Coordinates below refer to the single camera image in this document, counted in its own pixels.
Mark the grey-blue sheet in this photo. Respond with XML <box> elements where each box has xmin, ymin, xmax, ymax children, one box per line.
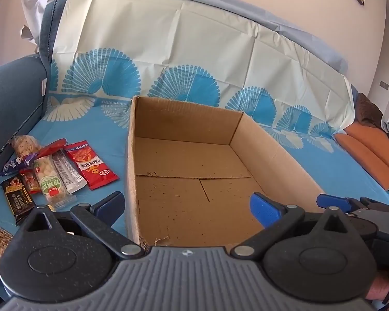
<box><xmin>21</xmin><ymin>0</ymin><xmax>360</xmax><ymax>81</ymax></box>

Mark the purple snack packet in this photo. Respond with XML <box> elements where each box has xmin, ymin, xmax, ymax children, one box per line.
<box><xmin>0</xmin><ymin>154</ymin><xmax>39</xmax><ymax>177</ymax></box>

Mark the blue fan-patterned tablecloth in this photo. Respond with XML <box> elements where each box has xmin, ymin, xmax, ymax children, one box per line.
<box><xmin>0</xmin><ymin>0</ymin><xmax>389</xmax><ymax>302</ymax></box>

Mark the white green nut packet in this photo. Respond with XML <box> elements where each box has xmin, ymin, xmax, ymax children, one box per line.
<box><xmin>34</xmin><ymin>155</ymin><xmax>77</xmax><ymax>209</ymax></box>

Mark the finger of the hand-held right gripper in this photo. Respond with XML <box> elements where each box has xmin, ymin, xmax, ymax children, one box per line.
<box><xmin>317</xmin><ymin>194</ymin><xmax>360</xmax><ymax>214</ymax></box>

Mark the brown cardboard box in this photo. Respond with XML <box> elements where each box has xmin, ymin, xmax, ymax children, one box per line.
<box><xmin>125</xmin><ymin>95</ymin><xmax>328</xmax><ymax>256</ymax></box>

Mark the yellow red-topped snack packet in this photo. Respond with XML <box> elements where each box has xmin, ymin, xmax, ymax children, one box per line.
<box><xmin>36</xmin><ymin>139</ymin><xmax>67</xmax><ymax>160</ymax></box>

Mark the small red orange packet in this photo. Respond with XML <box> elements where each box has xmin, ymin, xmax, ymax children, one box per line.
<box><xmin>19</xmin><ymin>168</ymin><xmax>41</xmax><ymax>195</ymax></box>

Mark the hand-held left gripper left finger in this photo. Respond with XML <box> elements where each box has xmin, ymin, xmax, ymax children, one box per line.
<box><xmin>19</xmin><ymin>192</ymin><xmax>145</xmax><ymax>260</ymax></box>

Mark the orange cushion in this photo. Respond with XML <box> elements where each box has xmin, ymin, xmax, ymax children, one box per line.
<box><xmin>344</xmin><ymin>125</ymin><xmax>389</xmax><ymax>172</ymax></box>
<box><xmin>334</xmin><ymin>133</ymin><xmax>389</xmax><ymax>188</ymax></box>

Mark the clear peanut bag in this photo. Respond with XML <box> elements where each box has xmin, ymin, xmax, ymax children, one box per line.
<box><xmin>10</xmin><ymin>135</ymin><xmax>41</xmax><ymax>158</ymax></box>

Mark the silver snack packet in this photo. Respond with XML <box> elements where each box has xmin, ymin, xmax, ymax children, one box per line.
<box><xmin>52</xmin><ymin>149</ymin><xmax>87</xmax><ymax>194</ymax></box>

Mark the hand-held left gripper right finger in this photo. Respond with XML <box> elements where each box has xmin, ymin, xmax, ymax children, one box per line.
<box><xmin>230</xmin><ymin>193</ymin><xmax>357</xmax><ymax>260</ymax></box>

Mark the black gold snack packet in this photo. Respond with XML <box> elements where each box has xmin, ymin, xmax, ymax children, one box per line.
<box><xmin>0</xmin><ymin>174</ymin><xmax>36</xmax><ymax>227</ymax></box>

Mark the large red snack packet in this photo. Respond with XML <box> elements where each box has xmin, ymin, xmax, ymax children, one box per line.
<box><xmin>63</xmin><ymin>140</ymin><xmax>119</xmax><ymax>190</ymax></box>

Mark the brown cloth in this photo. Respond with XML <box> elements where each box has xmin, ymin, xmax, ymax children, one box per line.
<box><xmin>355</xmin><ymin>92</ymin><xmax>385</xmax><ymax>128</ymax></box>

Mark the person's right forearm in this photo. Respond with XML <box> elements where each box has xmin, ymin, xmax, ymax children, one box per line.
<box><xmin>365</xmin><ymin>270</ymin><xmax>389</xmax><ymax>311</ymax></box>

